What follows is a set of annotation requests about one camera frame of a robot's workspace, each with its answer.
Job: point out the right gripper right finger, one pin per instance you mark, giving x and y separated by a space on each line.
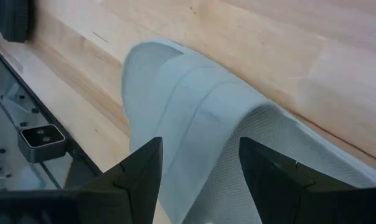
269 180

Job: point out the grey slide sandal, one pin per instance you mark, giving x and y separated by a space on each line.
191 102

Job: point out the grey table-level camera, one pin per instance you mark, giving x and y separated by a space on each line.
41 143

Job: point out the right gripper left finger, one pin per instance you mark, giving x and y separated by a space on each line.
138 180

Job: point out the black slide sandal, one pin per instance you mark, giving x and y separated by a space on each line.
7 18

